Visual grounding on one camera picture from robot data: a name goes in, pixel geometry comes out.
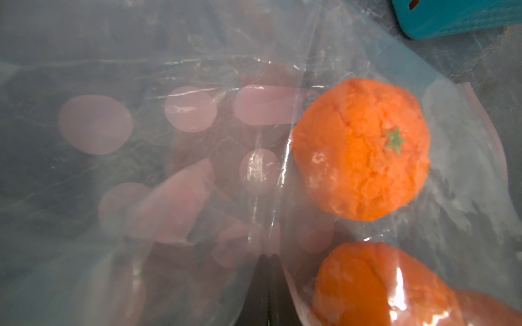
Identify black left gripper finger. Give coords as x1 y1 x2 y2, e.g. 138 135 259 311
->
236 254 302 326

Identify teal plastic basket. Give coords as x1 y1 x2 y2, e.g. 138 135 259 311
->
391 0 521 40

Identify orange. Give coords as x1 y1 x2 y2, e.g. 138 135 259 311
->
291 79 430 221
312 242 465 325
454 289 521 326

